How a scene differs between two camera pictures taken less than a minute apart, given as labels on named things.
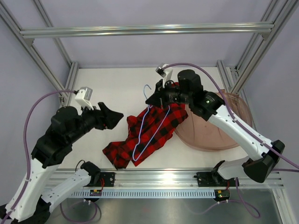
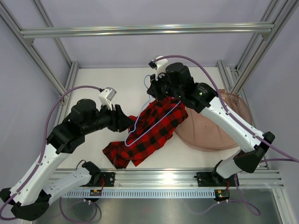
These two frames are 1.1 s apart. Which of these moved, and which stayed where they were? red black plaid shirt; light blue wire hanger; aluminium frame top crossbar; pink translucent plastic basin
Moved: light blue wire hanger
Stayed: red black plaid shirt; pink translucent plastic basin; aluminium frame top crossbar
